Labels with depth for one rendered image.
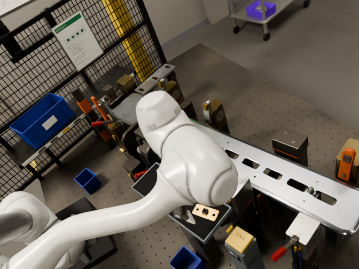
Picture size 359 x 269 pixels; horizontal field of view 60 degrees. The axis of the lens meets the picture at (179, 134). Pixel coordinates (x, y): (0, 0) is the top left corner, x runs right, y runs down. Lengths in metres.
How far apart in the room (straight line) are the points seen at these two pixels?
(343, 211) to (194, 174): 0.72
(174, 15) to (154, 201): 3.90
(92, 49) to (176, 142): 1.60
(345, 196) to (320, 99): 1.91
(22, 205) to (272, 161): 1.00
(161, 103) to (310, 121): 1.31
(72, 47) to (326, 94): 2.15
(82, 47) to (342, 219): 1.69
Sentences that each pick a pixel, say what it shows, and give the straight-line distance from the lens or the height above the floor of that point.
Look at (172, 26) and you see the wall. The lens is 4.42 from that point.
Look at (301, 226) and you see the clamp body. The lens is 1.09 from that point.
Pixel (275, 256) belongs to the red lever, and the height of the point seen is 1.14.
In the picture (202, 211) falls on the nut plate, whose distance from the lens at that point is 1.02.
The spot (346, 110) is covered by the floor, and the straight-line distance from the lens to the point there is 2.95.
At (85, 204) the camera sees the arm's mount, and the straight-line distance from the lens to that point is 1.62.
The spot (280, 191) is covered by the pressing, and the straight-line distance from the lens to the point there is 1.22.
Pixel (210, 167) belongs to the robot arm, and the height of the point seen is 1.60.
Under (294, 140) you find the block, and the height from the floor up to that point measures 1.03.
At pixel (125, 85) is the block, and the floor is 1.04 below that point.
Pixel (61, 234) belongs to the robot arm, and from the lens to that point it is 0.78.
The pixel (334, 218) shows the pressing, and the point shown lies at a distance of 1.17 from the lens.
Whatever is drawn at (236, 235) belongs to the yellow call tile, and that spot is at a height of 1.16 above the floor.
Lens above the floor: 2.03
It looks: 42 degrees down
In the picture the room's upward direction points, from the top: 24 degrees counter-clockwise
